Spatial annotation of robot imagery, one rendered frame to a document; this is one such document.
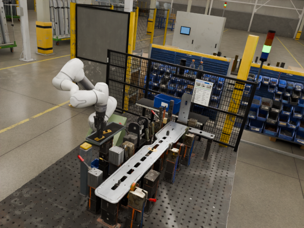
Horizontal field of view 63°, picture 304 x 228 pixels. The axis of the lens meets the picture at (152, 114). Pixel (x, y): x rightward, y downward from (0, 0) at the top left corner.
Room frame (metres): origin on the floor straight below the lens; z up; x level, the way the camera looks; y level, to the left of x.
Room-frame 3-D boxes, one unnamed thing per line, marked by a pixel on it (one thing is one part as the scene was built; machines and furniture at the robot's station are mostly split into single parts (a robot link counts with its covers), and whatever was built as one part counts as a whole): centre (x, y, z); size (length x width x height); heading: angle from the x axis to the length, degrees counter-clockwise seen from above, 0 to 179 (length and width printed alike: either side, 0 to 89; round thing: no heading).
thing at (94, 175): (1.41, 0.34, 0.88); 0.11 x 0.10 x 0.36; 66
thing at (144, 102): (2.79, -0.22, 1.01); 0.90 x 0.22 x 0.03; 66
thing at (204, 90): (2.78, -0.54, 1.30); 0.23 x 0.02 x 0.31; 66
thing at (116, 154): (1.65, 0.24, 0.90); 0.13 x 0.10 x 0.41; 66
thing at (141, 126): (2.05, 0.10, 0.94); 0.18 x 0.13 x 0.49; 156
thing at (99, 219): (1.30, 0.20, 0.84); 0.18 x 0.06 x 0.29; 66
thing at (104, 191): (1.86, -0.05, 1.00); 1.38 x 0.22 x 0.02; 156
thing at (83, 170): (1.57, 0.46, 0.92); 0.08 x 0.08 x 0.44; 66
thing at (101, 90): (1.68, 0.39, 1.54); 0.13 x 0.11 x 0.16; 142
